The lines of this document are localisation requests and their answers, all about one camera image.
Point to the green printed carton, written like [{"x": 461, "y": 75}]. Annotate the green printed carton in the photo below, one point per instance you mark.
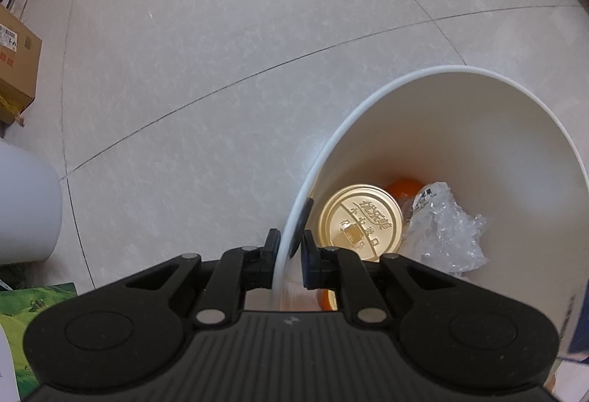
[{"x": 32, "y": 310}]

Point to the gold round lid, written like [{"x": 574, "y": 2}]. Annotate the gold round lid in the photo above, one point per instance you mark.
[{"x": 359, "y": 225}]

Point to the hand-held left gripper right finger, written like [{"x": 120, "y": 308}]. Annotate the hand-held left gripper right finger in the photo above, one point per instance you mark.
[{"x": 307, "y": 261}]

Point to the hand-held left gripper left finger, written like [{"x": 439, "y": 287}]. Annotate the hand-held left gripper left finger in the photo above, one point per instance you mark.
[{"x": 275, "y": 254}]

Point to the clear plastic bag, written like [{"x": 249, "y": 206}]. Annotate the clear plastic bag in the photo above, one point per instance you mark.
[{"x": 446, "y": 231}]

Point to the white round container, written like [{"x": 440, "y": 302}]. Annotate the white round container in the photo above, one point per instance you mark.
[{"x": 25, "y": 204}]

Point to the brown cardboard box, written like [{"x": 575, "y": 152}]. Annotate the brown cardboard box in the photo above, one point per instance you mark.
[{"x": 18, "y": 61}]

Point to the white plastic trash bin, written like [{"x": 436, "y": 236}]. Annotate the white plastic trash bin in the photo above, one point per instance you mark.
[{"x": 483, "y": 130}]

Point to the whole orange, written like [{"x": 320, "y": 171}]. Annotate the whole orange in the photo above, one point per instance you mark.
[{"x": 405, "y": 188}]

